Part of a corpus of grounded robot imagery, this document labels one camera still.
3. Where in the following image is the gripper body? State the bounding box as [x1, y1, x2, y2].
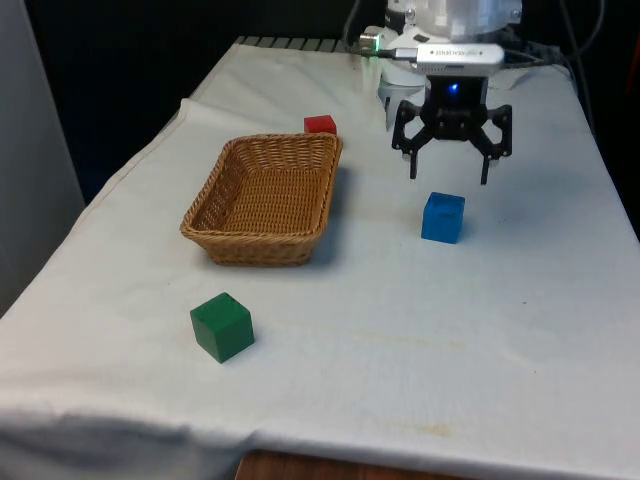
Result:
[424, 74, 489, 140]

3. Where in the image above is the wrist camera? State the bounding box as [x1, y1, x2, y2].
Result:
[384, 43, 506, 69]

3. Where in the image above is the wicker basket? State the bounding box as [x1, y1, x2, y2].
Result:
[179, 132, 345, 268]

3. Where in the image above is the red cube block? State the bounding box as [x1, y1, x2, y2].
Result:
[303, 114, 338, 137]

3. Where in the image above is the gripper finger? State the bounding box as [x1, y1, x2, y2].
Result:
[391, 100, 437, 181]
[466, 104, 514, 186]

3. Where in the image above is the blue cube block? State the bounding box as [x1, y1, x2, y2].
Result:
[420, 191, 467, 246]

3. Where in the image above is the green cube block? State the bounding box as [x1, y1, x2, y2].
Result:
[189, 291, 256, 364]

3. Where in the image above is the black cable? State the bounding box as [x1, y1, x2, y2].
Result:
[341, 0, 387, 57]
[501, 48, 572, 69]
[563, 0, 607, 132]

